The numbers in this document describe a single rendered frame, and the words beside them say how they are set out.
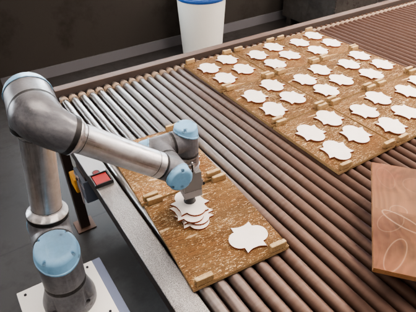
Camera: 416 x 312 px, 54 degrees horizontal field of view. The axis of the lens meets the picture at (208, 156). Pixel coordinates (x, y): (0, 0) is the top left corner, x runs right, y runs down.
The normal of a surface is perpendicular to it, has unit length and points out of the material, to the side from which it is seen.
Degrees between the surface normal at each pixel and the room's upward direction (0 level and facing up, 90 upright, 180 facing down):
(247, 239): 0
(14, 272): 0
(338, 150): 0
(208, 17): 94
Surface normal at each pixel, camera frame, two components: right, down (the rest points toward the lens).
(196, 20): -0.21, 0.64
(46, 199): 0.44, 0.51
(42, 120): 0.20, -0.03
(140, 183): -0.01, -0.80
